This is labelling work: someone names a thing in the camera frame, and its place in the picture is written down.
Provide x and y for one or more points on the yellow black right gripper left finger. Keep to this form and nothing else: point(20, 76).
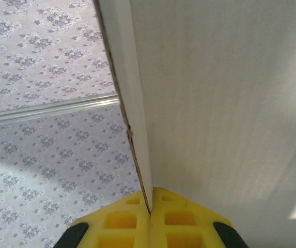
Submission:
point(111, 227)

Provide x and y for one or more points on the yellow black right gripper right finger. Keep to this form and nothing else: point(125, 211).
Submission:
point(189, 227)

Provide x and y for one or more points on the white cardboard paper box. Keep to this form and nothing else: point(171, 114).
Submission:
point(227, 103)

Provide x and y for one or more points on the aluminium frame post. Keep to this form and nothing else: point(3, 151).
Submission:
point(47, 109)

